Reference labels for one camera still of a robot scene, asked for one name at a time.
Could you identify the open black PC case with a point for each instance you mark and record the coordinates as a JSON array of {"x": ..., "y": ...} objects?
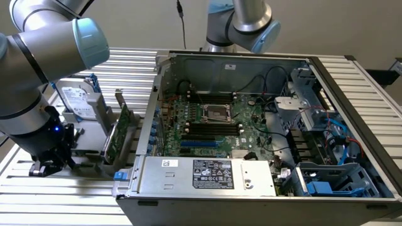
[{"x": 251, "y": 212}]

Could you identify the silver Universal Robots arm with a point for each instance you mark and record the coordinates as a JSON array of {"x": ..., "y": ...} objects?
[{"x": 46, "y": 47}]

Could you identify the green motherboard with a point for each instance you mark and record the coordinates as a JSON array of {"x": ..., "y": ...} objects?
[{"x": 247, "y": 117}]

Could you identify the silver chipset heat sink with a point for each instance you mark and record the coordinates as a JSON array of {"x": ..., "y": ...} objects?
[{"x": 241, "y": 153}]

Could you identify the long blue expansion slot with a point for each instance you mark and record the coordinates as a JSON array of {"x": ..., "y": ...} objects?
[{"x": 197, "y": 143}]

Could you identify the round coin battery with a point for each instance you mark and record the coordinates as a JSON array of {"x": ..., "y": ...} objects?
[{"x": 249, "y": 102}]

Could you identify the black table bracket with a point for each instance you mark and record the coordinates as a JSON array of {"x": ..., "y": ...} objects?
[{"x": 380, "y": 76}]

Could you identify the grey disk bay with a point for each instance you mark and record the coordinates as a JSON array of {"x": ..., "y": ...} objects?
[{"x": 342, "y": 176}]

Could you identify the silver power supply unit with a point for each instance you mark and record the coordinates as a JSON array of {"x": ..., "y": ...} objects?
[{"x": 175, "y": 176}]

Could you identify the white case sticker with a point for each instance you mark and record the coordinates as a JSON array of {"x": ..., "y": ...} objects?
[{"x": 229, "y": 66}]

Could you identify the blue case latch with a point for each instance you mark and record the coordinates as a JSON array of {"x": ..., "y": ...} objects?
[{"x": 119, "y": 176}]

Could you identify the grey parts rack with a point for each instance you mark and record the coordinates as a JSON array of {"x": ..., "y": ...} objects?
[{"x": 90, "y": 139}]

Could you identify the silver drive cage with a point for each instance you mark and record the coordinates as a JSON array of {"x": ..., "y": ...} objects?
[{"x": 291, "y": 106}]

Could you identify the silver hard disk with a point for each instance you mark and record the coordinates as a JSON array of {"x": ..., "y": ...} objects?
[{"x": 76, "y": 99}]

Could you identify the green graphics card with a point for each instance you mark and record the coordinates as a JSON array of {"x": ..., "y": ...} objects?
[{"x": 120, "y": 131}]

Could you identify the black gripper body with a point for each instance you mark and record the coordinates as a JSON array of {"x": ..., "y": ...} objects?
[{"x": 40, "y": 139}]

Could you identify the silver CPU socket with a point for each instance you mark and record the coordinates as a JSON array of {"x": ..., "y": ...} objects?
[{"x": 216, "y": 113}]

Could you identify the black expansion slot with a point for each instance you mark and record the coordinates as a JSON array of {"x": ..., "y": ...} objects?
[{"x": 196, "y": 137}]

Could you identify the black RAM slot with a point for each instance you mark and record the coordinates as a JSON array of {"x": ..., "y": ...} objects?
[
  {"x": 209, "y": 93},
  {"x": 209, "y": 98},
  {"x": 213, "y": 133},
  {"x": 213, "y": 127},
  {"x": 213, "y": 124},
  {"x": 213, "y": 130}
]

